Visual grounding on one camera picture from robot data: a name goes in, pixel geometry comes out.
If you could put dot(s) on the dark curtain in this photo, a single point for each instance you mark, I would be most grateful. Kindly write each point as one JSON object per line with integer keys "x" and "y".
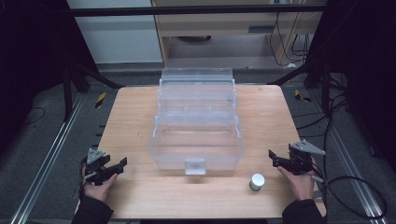
{"x": 367, "y": 77}
{"x": 31, "y": 62}

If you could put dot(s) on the small white round can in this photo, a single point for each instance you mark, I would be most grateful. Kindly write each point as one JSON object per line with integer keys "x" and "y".
{"x": 257, "y": 181}

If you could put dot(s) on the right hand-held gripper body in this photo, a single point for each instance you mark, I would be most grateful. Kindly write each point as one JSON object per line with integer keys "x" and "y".
{"x": 301, "y": 158}

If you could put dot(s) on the person's left hand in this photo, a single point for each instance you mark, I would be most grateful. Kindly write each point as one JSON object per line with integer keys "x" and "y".
{"x": 99, "y": 190}

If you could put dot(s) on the black horizontal frame bar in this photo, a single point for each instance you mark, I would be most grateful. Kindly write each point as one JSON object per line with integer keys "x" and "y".
{"x": 186, "y": 11}

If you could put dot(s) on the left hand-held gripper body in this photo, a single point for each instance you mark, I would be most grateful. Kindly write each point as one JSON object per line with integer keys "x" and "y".
{"x": 99, "y": 173}

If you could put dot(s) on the person's right hand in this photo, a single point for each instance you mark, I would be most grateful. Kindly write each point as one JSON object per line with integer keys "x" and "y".
{"x": 299, "y": 185}

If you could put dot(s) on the light wooden desk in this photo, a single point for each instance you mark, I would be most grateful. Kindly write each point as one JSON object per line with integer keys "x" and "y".
{"x": 224, "y": 25}

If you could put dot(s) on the aluminium floor rail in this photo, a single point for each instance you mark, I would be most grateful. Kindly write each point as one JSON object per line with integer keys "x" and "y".
{"x": 348, "y": 161}
{"x": 46, "y": 161}

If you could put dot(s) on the white cabinet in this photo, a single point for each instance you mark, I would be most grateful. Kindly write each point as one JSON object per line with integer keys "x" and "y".
{"x": 118, "y": 40}

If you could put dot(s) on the yellow black floor tape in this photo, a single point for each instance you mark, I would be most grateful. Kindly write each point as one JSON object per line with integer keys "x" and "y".
{"x": 100, "y": 99}
{"x": 301, "y": 97}

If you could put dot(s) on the clear plastic storage box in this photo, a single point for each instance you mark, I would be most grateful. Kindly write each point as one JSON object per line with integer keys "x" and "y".
{"x": 196, "y": 140}

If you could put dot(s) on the black metal stand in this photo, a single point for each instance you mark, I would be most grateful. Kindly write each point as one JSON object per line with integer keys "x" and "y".
{"x": 67, "y": 90}
{"x": 325, "y": 87}

